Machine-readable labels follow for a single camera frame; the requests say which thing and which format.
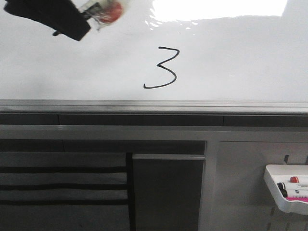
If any dark grey cabinet door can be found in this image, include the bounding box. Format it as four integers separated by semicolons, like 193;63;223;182
133;157;204;231

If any white plastic marker tray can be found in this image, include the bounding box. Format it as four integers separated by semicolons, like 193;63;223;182
264;165;308;216

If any red capped marker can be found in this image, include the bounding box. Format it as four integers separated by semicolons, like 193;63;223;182
290;176;308;184

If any grey drawer cabinet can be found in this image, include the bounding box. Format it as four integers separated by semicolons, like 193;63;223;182
0;139;136;231

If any white whiteboard with aluminium frame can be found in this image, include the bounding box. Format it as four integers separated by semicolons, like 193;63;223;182
0;0;308;116

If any red round magnet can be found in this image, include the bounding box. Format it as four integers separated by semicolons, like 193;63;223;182
95;0;125;30

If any black capped marker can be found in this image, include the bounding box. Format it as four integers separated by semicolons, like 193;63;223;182
276;182;308;198

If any white black whiteboard marker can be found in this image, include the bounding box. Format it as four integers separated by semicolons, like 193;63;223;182
52;0;111;37

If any pink eraser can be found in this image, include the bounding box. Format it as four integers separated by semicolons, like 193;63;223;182
285;197;308;203

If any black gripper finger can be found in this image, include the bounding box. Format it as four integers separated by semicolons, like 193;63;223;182
3;0;91;41

